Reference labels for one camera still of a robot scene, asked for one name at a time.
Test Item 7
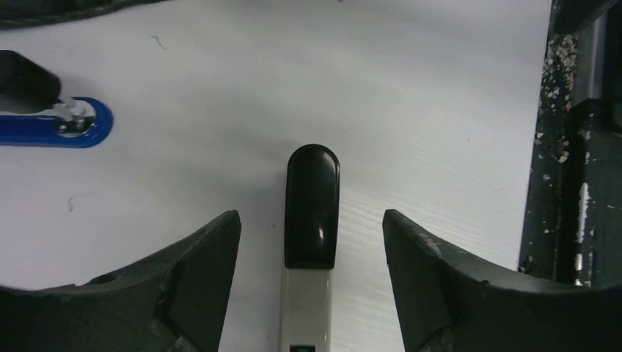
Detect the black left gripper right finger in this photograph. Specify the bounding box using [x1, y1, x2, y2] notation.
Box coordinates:
[382, 209, 621, 351]

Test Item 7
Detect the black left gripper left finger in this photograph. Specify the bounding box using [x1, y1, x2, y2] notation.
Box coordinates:
[1, 210, 241, 351]

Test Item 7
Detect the beige and black stapler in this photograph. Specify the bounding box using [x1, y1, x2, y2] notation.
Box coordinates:
[279, 144, 340, 351]

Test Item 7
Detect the blue stapler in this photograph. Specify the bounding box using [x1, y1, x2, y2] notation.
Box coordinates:
[1, 50, 114, 148]

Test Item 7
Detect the black floral blanket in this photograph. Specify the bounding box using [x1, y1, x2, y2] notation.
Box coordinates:
[1, 0, 158, 30]

